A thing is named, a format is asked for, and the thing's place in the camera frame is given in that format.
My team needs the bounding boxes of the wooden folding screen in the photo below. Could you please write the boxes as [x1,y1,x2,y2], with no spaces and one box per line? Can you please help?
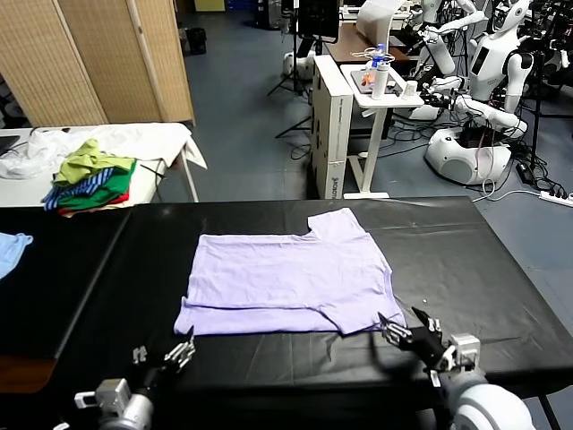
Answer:
[0,0,197,129]

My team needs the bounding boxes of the tall white cardboard box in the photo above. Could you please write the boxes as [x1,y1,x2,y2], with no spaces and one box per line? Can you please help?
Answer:
[312,54,355,198]

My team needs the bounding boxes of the black cable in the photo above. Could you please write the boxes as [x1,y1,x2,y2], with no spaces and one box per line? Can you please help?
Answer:
[141,161,167,180]

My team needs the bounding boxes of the brown wooden desk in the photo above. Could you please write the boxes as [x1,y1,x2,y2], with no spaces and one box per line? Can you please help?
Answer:
[322,21,411,64]

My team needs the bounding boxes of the black tripod stand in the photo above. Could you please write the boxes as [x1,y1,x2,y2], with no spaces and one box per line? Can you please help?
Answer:
[267,0,314,138]

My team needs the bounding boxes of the white robot arm with cables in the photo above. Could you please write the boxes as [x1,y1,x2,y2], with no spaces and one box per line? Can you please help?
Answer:
[420,75,529,138]

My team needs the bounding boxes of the black trash bin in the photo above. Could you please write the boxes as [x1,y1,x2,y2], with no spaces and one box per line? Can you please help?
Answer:
[181,27,207,57]

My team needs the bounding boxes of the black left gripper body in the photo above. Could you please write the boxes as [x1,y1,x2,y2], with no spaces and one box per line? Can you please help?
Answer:
[132,361,180,398]

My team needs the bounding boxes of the white standing desk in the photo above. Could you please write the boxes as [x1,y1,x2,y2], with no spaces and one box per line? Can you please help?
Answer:
[339,62,425,200]

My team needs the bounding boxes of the blue striped garment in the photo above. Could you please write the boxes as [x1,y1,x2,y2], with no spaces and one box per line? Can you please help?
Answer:
[42,168,115,212]

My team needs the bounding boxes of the black plastic table cover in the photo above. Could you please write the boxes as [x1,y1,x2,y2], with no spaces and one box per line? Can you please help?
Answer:
[53,195,573,430]
[0,205,133,359]

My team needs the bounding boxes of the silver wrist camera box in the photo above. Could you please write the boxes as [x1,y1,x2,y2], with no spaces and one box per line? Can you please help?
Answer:
[73,378,133,422]
[440,333,482,373]

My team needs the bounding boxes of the white side table frame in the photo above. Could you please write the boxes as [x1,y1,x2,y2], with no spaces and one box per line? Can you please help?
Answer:
[154,150,201,203]

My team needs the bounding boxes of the black monitor panel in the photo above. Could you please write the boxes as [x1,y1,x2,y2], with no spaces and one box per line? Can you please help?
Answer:
[296,0,341,46]

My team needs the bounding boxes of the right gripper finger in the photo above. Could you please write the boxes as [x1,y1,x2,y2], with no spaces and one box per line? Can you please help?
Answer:
[378,312,413,347]
[411,306,443,336]

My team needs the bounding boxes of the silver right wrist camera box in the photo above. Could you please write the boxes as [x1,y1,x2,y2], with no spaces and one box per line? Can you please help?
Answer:
[440,333,482,373]

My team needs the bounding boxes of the lime green garment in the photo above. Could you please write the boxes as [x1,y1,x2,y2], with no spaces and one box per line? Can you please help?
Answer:
[53,138,135,188]

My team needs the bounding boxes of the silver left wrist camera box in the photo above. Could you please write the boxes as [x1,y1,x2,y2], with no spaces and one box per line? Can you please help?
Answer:
[73,378,133,422]

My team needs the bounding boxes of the white humanoid robot black shoulders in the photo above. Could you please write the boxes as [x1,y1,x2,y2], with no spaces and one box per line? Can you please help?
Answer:
[467,0,536,113]

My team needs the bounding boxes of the beige folded garment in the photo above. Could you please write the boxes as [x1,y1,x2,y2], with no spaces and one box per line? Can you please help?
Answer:
[60,202,135,219]

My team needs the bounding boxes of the white folding table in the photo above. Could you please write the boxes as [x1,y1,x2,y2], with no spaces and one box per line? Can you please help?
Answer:
[0,121,210,208]

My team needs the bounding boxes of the gray tray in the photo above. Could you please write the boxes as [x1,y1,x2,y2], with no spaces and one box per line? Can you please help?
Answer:
[351,69,406,95]

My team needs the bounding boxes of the white thermos bottle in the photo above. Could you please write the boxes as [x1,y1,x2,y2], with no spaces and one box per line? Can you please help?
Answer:
[371,62,390,100]

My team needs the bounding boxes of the red folded garment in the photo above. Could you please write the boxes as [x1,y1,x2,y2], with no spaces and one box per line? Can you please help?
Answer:
[57,190,131,216]

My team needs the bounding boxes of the small white robot base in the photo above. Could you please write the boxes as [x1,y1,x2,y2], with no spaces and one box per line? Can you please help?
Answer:
[282,51,317,80]

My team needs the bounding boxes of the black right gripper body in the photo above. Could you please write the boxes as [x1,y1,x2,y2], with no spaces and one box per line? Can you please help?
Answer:
[400,325,454,372]

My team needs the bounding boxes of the lavender t-shirt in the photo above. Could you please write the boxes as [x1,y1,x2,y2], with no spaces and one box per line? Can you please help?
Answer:
[173,208,407,337]

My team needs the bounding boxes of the green folded garment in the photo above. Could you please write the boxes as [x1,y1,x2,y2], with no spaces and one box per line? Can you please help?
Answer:
[56,159,138,210]

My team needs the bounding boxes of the large white robot base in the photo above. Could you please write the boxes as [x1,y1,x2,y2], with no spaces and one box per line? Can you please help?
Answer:
[423,128,512,185]

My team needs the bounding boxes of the light blue garment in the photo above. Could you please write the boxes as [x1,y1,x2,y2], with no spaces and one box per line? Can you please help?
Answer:
[0,231,35,281]

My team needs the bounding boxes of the white floor cable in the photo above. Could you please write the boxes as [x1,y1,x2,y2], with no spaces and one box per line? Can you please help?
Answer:
[474,178,543,202]

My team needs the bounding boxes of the crumpled white garment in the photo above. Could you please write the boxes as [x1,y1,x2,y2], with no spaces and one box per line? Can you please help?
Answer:
[0,128,80,180]

